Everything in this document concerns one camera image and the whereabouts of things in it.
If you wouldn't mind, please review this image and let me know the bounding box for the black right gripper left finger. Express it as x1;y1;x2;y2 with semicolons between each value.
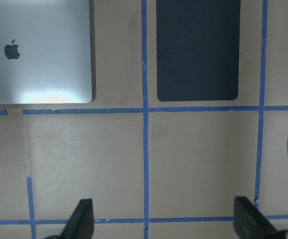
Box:
60;199;94;239

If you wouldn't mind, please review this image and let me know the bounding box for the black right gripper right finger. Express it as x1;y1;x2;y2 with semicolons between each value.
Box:
233;197;277;239

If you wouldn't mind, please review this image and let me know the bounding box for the black mousepad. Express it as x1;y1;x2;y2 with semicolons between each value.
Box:
156;0;241;102

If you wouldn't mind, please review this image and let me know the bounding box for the silver Apple laptop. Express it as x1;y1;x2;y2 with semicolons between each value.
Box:
0;0;93;104

